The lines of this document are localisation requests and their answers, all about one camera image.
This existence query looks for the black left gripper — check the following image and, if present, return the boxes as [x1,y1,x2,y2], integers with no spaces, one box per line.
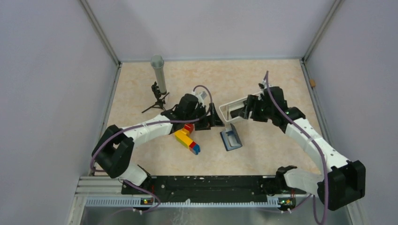
[185,103,224,131]

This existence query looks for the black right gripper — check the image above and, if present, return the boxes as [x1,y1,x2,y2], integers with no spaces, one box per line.
[239,95,274,123]

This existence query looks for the dark blue card holder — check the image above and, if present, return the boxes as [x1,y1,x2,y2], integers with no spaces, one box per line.
[220,124,243,151]

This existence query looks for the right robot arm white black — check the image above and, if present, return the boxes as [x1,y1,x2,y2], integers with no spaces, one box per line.
[222,87,366,211]

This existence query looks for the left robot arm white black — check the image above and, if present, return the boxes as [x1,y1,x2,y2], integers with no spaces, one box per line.
[91,94,224,194]

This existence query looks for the white card tray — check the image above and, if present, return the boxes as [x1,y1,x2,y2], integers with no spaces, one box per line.
[219,97,247,124]

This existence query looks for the red yellow toy brick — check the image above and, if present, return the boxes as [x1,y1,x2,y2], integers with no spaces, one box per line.
[181,124,194,136]

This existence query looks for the red blue toy brick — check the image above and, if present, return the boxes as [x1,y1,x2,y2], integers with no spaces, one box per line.
[189,142,200,155]

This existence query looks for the yellow green toy brick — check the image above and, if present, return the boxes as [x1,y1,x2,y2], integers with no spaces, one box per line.
[174,129,193,149]

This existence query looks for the black mini tripod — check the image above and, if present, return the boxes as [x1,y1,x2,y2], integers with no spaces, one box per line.
[141,82,169,113]

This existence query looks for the small brown cork piece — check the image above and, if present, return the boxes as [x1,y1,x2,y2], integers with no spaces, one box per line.
[309,79,316,88]

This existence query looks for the grey microphone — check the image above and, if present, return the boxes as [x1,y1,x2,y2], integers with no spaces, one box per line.
[151,55,167,95]

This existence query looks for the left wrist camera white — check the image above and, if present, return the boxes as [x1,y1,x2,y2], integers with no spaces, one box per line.
[195,91,207,105]

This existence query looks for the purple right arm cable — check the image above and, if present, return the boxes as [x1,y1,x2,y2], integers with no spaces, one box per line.
[263,70,329,225]

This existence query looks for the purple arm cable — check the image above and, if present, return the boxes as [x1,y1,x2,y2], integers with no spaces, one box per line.
[89,85,214,213]
[263,70,329,225]

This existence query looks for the aluminium frame rail right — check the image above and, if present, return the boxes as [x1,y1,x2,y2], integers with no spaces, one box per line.
[300,0,344,145]

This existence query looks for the aluminium frame rail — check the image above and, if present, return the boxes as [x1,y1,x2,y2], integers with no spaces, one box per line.
[300,0,344,145]
[78,0,121,160]

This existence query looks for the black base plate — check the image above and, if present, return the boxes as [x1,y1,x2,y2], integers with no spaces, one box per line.
[121,175,307,204]

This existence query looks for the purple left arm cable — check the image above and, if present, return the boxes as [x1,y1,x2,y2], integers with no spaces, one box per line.
[89,85,214,213]

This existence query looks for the aluminium frame rail left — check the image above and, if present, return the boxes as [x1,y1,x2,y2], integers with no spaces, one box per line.
[78,0,121,160]

